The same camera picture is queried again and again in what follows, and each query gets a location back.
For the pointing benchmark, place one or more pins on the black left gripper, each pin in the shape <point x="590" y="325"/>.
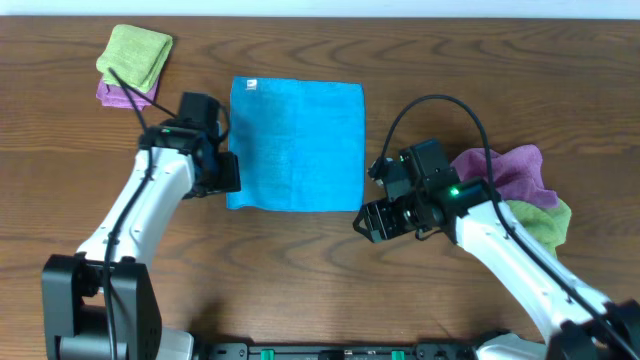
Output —
<point x="227" y="173"/>

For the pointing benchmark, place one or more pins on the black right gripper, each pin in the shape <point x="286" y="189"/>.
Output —
<point x="382" y="220"/>

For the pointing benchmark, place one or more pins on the blue microfiber cloth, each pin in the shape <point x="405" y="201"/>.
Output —
<point x="300" y="144"/>

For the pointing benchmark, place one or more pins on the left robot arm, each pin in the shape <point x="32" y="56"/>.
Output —
<point x="99" y="302"/>

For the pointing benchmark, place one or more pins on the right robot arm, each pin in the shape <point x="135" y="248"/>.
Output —
<point x="575" y="320"/>

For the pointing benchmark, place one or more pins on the folded purple cloth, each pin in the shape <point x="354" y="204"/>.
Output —
<point x="114" y="96"/>

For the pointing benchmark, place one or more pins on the folded green cloth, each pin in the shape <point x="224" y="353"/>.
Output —
<point x="137" y="55"/>

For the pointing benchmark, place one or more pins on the crumpled purple cloth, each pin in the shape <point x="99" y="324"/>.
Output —
<point x="517" y="174"/>

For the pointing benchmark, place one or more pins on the crumpled green cloth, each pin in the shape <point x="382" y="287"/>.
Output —
<point x="549" y="226"/>

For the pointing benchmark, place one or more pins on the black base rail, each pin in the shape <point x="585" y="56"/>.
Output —
<point x="421" y="351"/>

